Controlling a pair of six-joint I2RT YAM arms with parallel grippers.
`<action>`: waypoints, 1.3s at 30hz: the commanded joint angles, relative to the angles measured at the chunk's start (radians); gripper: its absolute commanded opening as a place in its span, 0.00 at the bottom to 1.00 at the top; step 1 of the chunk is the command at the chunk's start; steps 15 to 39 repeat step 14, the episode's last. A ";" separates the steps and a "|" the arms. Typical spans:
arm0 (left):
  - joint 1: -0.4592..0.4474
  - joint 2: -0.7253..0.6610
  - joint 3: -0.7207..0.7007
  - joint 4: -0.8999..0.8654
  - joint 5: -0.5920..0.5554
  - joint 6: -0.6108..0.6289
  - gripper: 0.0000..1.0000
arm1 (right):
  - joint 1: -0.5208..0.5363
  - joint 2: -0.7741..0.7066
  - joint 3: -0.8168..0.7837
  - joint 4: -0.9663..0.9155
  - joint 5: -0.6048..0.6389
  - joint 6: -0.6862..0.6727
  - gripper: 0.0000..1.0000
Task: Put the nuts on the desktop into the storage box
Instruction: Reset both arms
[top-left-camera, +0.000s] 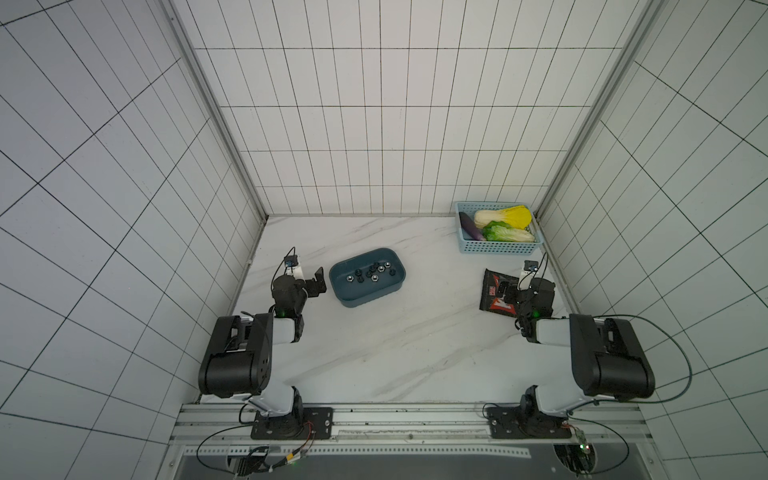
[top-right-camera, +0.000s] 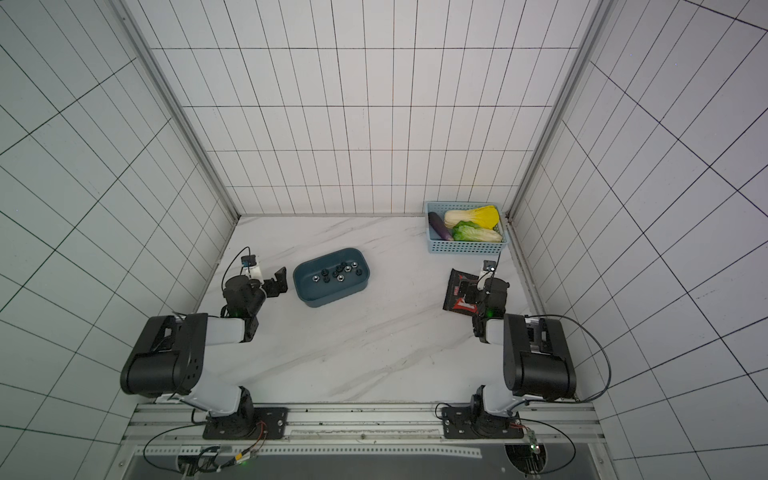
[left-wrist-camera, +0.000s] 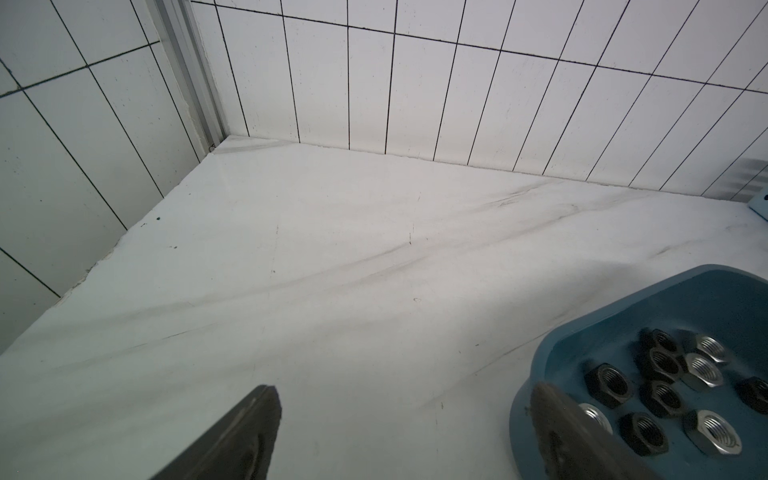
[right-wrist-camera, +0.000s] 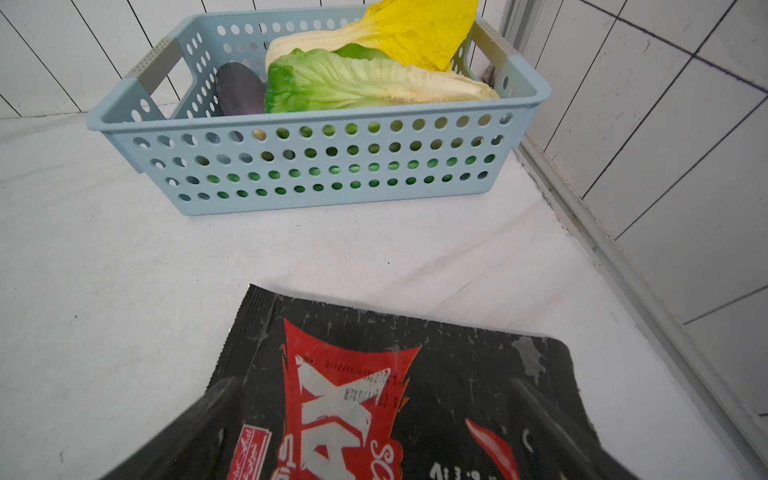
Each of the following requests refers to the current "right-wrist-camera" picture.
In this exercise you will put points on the light blue perforated basket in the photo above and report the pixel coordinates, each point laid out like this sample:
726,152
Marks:
165,118

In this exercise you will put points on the black red chips bag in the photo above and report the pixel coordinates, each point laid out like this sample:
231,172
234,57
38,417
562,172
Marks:
336,392

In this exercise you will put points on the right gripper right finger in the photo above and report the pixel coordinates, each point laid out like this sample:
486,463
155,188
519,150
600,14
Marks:
547,444

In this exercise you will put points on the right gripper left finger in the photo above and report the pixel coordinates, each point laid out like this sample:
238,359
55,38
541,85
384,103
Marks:
198,444

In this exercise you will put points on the purple eggplant toy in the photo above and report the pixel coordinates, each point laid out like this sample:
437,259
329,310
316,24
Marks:
239,90

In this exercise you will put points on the yellow napa cabbage toy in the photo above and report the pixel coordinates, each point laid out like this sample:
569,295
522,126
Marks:
425,33

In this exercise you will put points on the green lettuce toy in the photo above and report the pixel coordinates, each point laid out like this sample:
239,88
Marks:
324,80

